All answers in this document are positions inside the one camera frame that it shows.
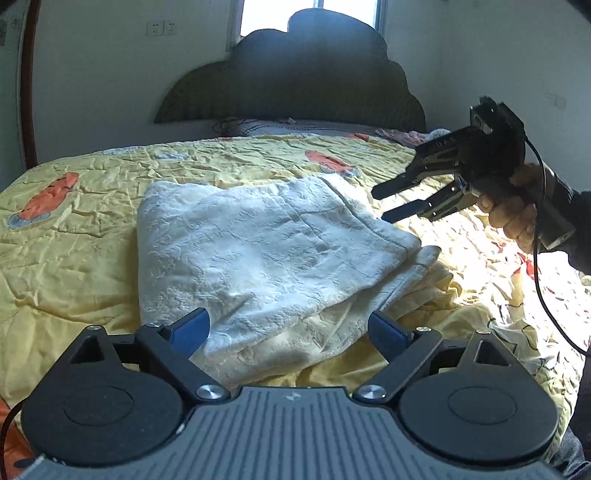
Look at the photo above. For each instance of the white blanket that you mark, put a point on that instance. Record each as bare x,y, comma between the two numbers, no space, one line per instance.
258,258

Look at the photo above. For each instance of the white wall plate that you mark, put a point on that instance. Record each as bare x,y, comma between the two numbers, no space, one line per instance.
555,100

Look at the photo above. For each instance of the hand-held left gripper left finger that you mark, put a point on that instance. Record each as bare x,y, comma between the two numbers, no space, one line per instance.
191,330

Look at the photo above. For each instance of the yellow printed blanket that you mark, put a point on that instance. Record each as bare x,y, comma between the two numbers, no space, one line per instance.
69,258

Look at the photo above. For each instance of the folded light blue cloth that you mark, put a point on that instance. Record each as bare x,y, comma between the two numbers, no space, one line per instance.
435,135

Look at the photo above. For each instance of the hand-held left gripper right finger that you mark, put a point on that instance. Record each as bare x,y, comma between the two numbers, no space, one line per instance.
388,334

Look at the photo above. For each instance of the dark scalloped headboard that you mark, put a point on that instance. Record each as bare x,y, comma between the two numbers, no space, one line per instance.
291,83

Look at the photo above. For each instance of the pink crumpled cloth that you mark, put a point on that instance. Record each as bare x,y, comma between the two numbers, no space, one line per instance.
401,136

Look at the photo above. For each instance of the person's right hand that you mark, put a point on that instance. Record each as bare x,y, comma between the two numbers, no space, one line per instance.
508,212

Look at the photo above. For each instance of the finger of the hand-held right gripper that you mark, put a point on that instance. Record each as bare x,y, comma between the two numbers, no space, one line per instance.
395,187
415,208

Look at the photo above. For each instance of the white wall socket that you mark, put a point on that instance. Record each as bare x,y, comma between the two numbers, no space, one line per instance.
169,28
153,28

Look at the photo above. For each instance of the bright window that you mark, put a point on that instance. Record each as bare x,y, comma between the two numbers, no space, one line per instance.
263,18

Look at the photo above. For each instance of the patterned pillow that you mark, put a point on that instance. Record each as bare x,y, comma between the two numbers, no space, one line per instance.
323,127

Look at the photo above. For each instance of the person's grey trousers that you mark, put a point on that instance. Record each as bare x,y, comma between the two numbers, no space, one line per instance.
565,450

